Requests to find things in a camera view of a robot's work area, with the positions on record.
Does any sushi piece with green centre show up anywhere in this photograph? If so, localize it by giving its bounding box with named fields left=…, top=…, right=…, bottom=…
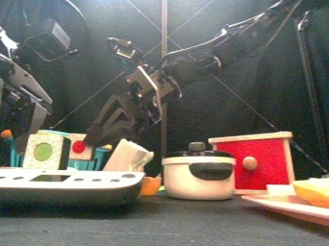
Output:
left=21, top=132, right=66, bottom=171

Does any sushi piece with red centre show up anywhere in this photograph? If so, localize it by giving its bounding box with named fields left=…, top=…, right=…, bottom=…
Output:
left=66, top=133, right=94, bottom=161

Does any white folded cloth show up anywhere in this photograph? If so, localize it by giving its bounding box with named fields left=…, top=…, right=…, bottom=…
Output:
left=101, top=137, right=155, bottom=173

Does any teal toy dish rack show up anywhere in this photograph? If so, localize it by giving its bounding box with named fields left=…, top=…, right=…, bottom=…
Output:
left=0, top=129, right=114, bottom=172

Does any white toy pot black lid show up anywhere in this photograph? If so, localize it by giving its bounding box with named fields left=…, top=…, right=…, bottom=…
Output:
left=160, top=141, right=237, bottom=202

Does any red wooden drawer box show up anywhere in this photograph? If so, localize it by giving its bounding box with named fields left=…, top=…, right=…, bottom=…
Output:
left=207, top=131, right=296, bottom=196

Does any small white cube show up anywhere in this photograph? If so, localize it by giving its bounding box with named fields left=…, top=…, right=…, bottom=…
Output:
left=264, top=184, right=296, bottom=197

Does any pink plate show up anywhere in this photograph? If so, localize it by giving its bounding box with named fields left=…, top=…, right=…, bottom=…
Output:
left=240, top=191, right=329, bottom=228

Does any yellow orange toy fruit slice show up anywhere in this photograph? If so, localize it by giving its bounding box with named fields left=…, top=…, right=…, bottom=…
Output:
left=291, top=178, right=329, bottom=209

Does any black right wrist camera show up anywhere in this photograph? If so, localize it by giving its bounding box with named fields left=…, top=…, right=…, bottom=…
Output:
left=105, top=37, right=147, bottom=69

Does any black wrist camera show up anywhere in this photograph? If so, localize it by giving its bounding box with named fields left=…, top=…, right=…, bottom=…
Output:
left=105, top=37, right=147, bottom=69
left=22, top=18, right=80, bottom=62

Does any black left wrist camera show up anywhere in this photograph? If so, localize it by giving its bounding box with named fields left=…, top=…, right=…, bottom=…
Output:
left=22, top=18, right=80, bottom=62

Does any vertical metal frame pole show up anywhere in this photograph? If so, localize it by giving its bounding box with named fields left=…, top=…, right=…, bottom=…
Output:
left=160, top=0, right=169, bottom=158

